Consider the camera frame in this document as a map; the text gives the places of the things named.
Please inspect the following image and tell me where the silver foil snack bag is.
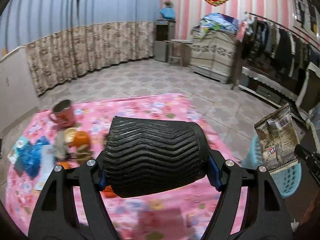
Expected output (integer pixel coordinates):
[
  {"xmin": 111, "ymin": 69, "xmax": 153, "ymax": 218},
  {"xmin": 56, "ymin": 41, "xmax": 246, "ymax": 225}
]
[{"xmin": 254, "ymin": 103, "xmax": 300, "ymax": 173}]

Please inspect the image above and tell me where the blue plastic bag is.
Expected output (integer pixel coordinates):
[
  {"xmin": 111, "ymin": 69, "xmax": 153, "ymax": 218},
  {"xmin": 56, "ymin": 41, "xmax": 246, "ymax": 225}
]
[{"xmin": 14, "ymin": 136, "xmax": 50, "ymax": 178}]

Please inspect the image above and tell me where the brown wrapper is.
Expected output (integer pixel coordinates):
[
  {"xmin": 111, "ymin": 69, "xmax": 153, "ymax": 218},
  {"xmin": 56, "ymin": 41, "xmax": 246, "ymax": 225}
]
[{"xmin": 75, "ymin": 144, "xmax": 93, "ymax": 165}]

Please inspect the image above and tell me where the small orange fruit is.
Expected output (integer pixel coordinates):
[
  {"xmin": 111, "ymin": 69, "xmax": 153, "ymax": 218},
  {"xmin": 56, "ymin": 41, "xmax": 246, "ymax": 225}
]
[{"xmin": 68, "ymin": 131, "xmax": 91, "ymax": 148}]

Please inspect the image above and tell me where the black ribbed cup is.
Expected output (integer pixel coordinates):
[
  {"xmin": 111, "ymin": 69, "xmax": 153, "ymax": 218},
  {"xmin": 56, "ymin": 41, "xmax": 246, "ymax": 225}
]
[{"xmin": 102, "ymin": 116, "xmax": 209, "ymax": 198}]

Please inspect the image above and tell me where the white paper tissue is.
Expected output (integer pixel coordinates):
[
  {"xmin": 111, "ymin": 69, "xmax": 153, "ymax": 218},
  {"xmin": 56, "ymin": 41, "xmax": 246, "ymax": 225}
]
[{"xmin": 34, "ymin": 145, "xmax": 56, "ymax": 191}]

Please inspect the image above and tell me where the cream plastic lid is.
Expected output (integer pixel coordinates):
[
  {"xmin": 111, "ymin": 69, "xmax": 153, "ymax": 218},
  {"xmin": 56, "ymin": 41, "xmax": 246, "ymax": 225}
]
[{"xmin": 63, "ymin": 127, "xmax": 77, "ymax": 144}]

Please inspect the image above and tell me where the teal plastic basket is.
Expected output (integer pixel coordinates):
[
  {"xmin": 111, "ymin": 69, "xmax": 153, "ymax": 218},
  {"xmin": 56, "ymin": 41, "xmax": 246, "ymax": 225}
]
[{"xmin": 241, "ymin": 134, "xmax": 303, "ymax": 198}]

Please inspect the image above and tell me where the teal tissue box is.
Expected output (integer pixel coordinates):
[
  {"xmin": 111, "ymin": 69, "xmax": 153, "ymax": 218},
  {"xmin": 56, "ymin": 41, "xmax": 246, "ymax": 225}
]
[{"xmin": 7, "ymin": 136, "xmax": 29, "ymax": 165}]

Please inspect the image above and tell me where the low tv stand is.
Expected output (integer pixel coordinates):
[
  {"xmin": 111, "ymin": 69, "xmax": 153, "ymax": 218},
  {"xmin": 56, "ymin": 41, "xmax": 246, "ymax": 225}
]
[{"xmin": 237, "ymin": 65, "xmax": 301, "ymax": 111}]

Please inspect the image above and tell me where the pink mug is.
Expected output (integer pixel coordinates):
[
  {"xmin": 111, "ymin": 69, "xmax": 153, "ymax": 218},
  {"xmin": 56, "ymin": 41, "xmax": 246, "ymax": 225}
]
[{"xmin": 48, "ymin": 100, "xmax": 75, "ymax": 128}]

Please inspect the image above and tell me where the white cabinet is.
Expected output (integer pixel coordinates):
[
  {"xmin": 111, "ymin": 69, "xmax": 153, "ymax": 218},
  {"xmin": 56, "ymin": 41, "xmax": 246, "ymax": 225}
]
[{"xmin": 1, "ymin": 46, "xmax": 40, "ymax": 137}]

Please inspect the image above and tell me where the clothes rack with garments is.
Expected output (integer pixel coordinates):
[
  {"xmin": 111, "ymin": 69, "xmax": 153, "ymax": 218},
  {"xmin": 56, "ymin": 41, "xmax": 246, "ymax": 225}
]
[{"xmin": 237, "ymin": 12, "xmax": 319, "ymax": 83}]

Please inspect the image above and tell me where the cloth covered chest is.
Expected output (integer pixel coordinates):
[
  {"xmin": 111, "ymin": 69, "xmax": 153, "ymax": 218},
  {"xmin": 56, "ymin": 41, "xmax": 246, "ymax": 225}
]
[{"xmin": 190, "ymin": 29, "xmax": 236, "ymax": 84}]

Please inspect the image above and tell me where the pile of bedding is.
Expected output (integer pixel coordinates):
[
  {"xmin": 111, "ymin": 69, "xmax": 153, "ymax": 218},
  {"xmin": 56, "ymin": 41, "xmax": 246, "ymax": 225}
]
[{"xmin": 199, "ymin": 12, "xmax": 239, "ymax": 32}]

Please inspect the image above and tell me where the small wooden stool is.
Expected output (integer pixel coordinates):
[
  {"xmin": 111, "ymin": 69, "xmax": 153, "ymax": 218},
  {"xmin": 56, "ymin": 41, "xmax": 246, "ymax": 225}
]
[{"xmin": 166, "ymin": 39, "xmax": 193, "ymax": 67}]

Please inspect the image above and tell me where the blue floral curtain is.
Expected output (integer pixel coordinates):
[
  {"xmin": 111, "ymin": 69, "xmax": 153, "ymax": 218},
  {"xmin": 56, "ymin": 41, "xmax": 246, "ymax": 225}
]
[{"xmin": 1, "ymin": 0, "xmax": 160, "ymax": 94}]

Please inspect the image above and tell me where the water dispenser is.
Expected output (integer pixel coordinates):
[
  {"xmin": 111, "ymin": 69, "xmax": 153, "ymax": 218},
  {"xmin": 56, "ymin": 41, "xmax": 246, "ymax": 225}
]
[{"xmin": 154, "ymin": 20, "xmax": 176, "ymax": 62}]

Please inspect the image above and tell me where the blue covered plant pot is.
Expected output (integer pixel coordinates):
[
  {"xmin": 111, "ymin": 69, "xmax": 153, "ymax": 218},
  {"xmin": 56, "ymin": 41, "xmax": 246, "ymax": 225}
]
[{"xmin": 160, "ymin": 1, "xmax": 176, "ymax": 21}]

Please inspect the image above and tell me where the framed wall picture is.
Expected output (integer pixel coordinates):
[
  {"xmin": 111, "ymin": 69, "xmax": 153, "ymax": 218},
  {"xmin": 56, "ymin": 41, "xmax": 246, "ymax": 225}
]
[{"xmin": 293, "ymin": 0, "xmax": 319, "ymax": 43}]

